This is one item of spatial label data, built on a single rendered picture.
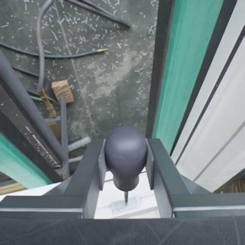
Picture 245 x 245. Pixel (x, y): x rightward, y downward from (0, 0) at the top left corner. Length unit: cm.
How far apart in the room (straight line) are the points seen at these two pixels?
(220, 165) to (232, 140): 4
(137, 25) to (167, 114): 93
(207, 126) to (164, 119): 6
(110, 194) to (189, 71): 24
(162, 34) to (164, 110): 8
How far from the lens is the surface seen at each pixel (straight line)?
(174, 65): 17
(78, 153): 132
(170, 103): 21
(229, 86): 21
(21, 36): 111
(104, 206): 32
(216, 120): 23
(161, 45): 18
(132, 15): 109
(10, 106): 58
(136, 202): 32
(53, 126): 109
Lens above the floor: 99
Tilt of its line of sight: 37 degrees down
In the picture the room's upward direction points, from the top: 163 degrees clockwise
